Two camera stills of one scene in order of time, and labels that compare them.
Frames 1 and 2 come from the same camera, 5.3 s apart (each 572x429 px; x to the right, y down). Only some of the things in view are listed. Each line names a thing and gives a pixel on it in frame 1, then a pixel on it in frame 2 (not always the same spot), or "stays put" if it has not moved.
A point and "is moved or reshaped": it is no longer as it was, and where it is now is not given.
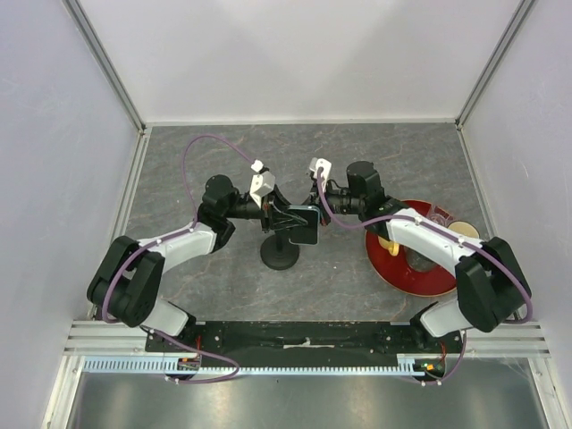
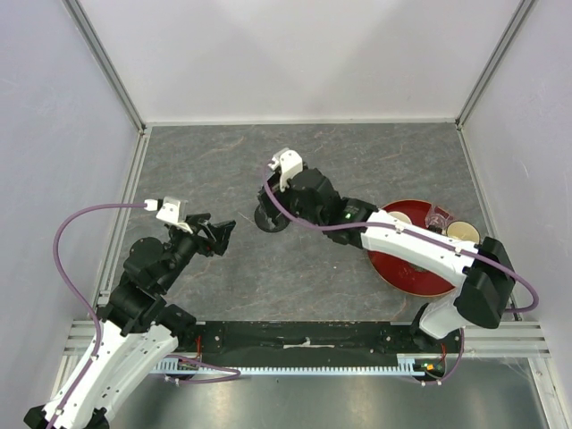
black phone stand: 278,252 is moved or reshaped
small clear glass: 441,216 stays put
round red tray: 397,271 stays put
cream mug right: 464,228 stays put
